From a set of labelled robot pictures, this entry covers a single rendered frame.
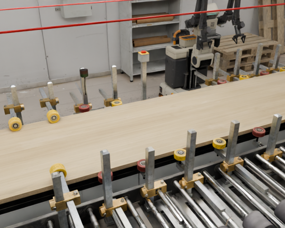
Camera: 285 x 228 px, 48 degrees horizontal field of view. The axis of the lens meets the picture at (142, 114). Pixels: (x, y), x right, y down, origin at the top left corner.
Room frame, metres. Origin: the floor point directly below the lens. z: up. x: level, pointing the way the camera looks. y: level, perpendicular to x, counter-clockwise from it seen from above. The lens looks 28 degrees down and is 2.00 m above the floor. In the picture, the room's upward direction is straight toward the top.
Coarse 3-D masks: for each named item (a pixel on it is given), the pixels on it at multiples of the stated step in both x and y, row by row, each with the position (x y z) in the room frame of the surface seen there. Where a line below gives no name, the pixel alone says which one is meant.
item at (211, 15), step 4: (208, 4) 3.74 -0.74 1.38; (212, 4) 3.76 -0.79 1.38; (208, 8) 3.70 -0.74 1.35; (212, 8) 3.72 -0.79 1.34; (216, 8) 3.73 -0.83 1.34; (212, 12) 3.67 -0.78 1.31; (216, 12) 3.70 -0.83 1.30; (208, 16) 3.70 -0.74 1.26; (212, 16) 3.73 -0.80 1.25; (216, 16) 3.76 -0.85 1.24
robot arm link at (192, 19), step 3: (198, 0) 3.53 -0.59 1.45; (201, 0) 3.52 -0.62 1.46; (198, 3) 3.52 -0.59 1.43; (201, 3) 3.53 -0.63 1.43; (195, 6) 3.56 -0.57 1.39; (198, 6) 3.52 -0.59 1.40; (195, 9) 3.56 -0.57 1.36; (198, 9) 3.53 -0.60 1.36; (192, 15) 3.57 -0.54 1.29; (195, 15) 3.54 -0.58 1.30; (198, 15) 3.55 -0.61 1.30; (192, 18) 3.56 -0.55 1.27; (195, 18) 3.55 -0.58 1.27; (192, 21) 3.56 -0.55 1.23; (195, 21) 3.54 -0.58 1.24; (192, 24) 3.56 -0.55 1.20
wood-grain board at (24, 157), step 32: (192, 96) 2.34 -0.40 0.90; (224, 96) 2.34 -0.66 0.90; (256, 96) 2.34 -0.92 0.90; (32, 128) 1.84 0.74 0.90; (64, 128) 1.84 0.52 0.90; (96, 128) 1.84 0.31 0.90; (128, 128) 1.84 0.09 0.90; (160, 128) 1.84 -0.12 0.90; (224, 128) 1.84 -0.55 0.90; (0, 160) 1.49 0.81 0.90; (32, 160) 1.49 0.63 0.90; (64, 160) 1.49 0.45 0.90; (96, 160) 1.49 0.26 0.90; (128, 160) 1.49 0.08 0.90; (0, 192) 1.23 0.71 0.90; (32, 192) 1.24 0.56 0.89
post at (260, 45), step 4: (260, 44) 3.00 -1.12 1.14; (260, 48) 2.99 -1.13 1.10; (256, 52) 3.02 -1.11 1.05; (260, 52) 3.00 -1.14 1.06; (256, 56) 3.02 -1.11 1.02; (260, 56) 3.00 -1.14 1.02; (256, 60) 3.01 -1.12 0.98; (260, 60) 3.01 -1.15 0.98; (256, 64) 3.00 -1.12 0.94; (256, 68) 2.99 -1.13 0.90; (256, 72) 3.00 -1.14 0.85
